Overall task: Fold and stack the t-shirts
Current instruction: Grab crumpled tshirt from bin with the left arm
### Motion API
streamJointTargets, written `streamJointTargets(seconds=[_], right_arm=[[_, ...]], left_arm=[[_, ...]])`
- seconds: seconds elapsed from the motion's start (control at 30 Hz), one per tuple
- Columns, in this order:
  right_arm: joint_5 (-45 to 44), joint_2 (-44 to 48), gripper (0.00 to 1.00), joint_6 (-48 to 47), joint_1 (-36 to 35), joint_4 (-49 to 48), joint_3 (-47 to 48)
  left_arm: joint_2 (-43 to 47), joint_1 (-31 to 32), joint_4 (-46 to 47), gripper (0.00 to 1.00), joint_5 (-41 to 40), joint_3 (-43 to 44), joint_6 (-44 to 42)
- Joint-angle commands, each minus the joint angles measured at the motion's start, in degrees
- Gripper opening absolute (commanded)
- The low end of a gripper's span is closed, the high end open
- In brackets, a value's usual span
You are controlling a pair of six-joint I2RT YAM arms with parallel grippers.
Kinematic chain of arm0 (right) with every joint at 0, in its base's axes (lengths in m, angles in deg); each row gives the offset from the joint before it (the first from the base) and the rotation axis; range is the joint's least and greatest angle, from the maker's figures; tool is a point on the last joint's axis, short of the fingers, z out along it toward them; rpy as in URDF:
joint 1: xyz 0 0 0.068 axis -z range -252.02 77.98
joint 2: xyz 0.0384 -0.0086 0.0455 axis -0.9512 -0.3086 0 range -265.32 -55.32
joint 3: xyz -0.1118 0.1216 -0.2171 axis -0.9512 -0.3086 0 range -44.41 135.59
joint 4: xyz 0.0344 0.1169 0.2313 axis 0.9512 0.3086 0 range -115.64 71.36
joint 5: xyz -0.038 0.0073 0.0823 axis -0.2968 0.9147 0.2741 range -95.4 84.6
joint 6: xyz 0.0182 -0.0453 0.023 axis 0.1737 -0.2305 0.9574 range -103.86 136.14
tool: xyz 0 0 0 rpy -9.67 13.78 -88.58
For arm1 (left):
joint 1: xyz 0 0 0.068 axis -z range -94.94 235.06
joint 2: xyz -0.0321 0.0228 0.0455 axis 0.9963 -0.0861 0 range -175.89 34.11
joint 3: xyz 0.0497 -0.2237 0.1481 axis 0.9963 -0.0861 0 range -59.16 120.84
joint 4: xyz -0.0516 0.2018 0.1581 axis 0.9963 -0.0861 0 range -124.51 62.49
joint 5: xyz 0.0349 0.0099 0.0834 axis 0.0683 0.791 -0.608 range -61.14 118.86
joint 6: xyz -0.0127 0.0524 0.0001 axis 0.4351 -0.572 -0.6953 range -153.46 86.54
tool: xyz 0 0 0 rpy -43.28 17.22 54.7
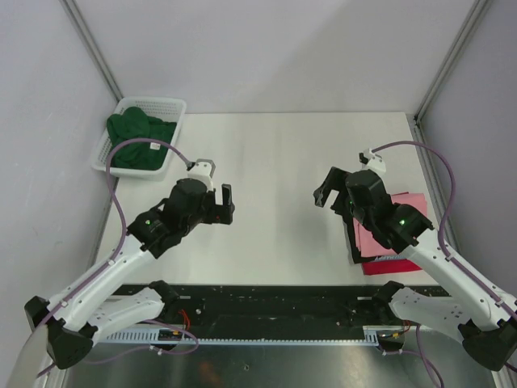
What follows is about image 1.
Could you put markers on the pink folded t shirt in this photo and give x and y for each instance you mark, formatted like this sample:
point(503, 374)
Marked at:
point(369, 248)

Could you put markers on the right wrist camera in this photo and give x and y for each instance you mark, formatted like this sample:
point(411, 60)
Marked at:
point(372, 162)

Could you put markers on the aluminium frame post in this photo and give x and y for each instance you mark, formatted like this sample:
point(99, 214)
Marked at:
point(88, 40)
point(467, 30)

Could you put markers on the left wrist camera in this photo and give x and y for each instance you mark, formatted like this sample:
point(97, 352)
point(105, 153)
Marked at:
point(203, 170)

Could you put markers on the left aluminium frame post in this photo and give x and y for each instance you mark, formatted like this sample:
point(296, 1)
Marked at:
point(88, 40)

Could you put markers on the right aluminium frame post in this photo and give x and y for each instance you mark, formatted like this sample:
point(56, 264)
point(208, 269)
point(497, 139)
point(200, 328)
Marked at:
point(467, 30)

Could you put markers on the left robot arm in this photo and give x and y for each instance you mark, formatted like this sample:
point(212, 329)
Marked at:
point(79, 316)

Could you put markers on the black folded t shirt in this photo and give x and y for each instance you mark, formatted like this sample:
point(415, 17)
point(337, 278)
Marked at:
point(351, 238)

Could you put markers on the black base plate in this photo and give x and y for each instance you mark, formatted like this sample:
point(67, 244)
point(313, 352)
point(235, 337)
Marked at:
point(278, 312)

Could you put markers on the grey cable duct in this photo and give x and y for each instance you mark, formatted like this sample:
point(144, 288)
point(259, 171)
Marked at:
point(368, 336)

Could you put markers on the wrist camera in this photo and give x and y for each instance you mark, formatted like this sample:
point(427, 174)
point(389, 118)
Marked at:
point(203, 170)
point(372, 162)

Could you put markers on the green t shirt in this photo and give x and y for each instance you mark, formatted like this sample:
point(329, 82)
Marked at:
point(134, 123)

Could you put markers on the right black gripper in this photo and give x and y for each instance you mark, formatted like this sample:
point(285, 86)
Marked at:
point(334, 180)

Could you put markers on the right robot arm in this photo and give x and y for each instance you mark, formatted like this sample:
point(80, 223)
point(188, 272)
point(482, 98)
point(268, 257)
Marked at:
point(481, 316)

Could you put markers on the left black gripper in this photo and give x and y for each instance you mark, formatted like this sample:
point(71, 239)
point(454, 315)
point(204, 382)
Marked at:
point(219, 213)

